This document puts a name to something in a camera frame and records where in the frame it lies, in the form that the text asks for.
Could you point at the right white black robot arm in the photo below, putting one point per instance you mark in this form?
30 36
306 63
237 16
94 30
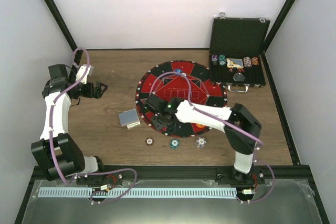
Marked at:
240 126

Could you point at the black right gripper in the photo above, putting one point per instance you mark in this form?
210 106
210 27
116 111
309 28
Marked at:
158 125

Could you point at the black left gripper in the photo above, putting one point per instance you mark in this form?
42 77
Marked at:
97 94

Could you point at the white chip stack in case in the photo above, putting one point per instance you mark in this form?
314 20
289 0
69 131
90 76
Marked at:
247 62

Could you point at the orange chip stack in case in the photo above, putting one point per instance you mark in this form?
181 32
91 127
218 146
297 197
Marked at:
255 61

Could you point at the red brown chip stack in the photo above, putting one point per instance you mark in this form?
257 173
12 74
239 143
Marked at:
149 141

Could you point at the purple chip stack in case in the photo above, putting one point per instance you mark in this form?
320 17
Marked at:
214 59

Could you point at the light blue slotted cable duct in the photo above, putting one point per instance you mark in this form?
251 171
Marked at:
217 193

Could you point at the black poker chip case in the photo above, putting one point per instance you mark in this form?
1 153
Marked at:
237 37

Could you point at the teal chip stack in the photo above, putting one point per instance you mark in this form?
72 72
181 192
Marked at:
174 143
222 60

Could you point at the teal chip stack in case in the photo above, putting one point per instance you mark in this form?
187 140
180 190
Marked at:
222 60

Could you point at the card deck in case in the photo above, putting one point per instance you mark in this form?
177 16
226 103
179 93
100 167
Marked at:
235 63

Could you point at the playing card deck with box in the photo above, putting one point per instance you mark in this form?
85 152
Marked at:
129 118

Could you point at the blue small blind button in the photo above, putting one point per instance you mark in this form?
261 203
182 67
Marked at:
178 71

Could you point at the red dice in case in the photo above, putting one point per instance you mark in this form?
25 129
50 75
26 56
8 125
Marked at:
236 70

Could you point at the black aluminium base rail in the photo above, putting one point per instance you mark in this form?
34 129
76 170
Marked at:
224 175

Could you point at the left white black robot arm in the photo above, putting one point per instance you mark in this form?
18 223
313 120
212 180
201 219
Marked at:
56 153

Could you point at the blue white chip stack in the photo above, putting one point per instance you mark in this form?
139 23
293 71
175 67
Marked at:
200 142

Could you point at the round red black poker mat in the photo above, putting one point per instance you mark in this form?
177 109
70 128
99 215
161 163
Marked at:
174 86

